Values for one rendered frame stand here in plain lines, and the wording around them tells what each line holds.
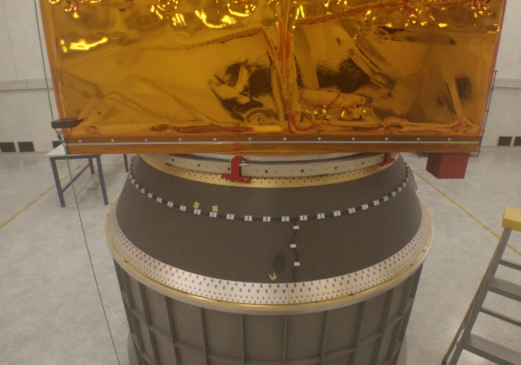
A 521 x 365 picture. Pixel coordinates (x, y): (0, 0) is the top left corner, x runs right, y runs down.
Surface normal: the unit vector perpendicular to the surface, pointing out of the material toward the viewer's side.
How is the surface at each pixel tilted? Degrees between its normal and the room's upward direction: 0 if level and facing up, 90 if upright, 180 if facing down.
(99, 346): 0
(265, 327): 90
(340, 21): 81
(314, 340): 90
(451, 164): 90
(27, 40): 90
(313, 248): 62
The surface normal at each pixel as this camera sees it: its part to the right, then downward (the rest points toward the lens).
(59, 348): 0.00, -0.93
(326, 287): 0.15, -0.44
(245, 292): -0.07, -0.44
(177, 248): -0.39, -0.15
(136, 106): -0.03, 0.42
